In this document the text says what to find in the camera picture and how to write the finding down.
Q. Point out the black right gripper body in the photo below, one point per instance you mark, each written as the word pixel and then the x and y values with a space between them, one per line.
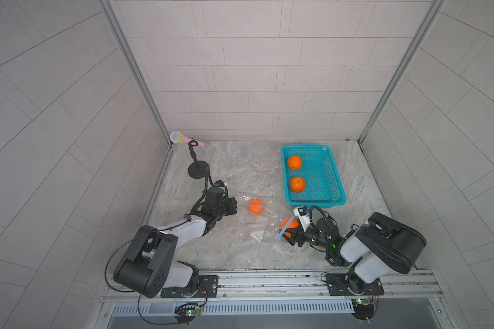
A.
pixel 312 237

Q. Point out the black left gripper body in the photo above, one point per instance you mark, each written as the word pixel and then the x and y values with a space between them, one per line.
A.
pixel 225 208

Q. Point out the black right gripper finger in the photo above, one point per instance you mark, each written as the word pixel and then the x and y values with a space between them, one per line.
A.
pixel 289 238
pixel 290 224

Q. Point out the orange ball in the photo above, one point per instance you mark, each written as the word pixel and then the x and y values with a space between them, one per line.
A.
pixel 256 207
pixel 297 184
pixel 295 162
pixel 287 231

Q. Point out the clear zip-top bag blue seal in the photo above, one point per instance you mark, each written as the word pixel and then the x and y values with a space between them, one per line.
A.
pixel 263 228

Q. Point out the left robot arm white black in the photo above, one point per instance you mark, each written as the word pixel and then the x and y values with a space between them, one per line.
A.
pixel 148 265

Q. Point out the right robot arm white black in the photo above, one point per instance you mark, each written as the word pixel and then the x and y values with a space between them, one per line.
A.
pixel 374 249

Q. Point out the teal plastic basket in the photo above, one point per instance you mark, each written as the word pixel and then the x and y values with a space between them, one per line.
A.
pixel 324 187

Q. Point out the black microphone stand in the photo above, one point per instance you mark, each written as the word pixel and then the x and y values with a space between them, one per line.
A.
pixel 198 168

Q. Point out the white ventilation grille strip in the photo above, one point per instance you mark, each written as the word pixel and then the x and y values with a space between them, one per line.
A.
pixel 245 307

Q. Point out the right circuit board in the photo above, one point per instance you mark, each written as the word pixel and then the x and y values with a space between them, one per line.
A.
pixel 364 309

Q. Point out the circuit board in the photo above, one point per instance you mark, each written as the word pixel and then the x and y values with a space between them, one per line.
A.
pixel 186 312
pixel 364 309

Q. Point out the pink toy microphone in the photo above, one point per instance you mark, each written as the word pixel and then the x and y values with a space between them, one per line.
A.
pixel 180 138

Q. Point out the left circuit board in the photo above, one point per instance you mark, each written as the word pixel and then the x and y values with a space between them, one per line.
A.
pixel 186 312

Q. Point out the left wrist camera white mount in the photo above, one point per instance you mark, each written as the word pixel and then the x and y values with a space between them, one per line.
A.
pixel 222 185

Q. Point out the aluminium mounting rail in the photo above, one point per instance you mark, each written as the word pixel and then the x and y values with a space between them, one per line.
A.
pixel 314 284

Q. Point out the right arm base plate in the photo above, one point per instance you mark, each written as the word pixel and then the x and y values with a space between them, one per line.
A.
pixel 351 285

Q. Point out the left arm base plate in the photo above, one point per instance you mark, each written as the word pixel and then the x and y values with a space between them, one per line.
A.
pixel 204 286

